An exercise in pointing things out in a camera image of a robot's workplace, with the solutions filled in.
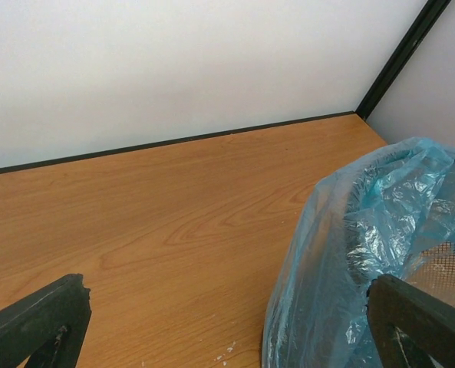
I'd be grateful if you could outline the black mesh trash bin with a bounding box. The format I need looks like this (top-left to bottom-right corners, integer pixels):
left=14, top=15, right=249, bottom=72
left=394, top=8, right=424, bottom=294
left=343, top=147, right=455, bottom=304

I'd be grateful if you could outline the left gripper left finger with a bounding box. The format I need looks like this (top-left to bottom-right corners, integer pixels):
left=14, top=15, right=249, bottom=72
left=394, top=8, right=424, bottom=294
left=0, top=274, right=91, bottom=367

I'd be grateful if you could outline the blue translucent trash bag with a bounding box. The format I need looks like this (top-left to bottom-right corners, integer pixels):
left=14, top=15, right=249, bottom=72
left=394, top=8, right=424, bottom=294
left=262, top=137, right=455, bottom=367

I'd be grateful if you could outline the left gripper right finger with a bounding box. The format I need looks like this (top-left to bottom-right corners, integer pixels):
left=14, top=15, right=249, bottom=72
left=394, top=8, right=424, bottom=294
left=367, top=274, right=455, bottom=367

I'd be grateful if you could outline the right black frame post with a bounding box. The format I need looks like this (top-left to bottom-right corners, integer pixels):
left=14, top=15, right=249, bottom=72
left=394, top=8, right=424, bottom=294
left=355, top=0, right=450, bottom=121

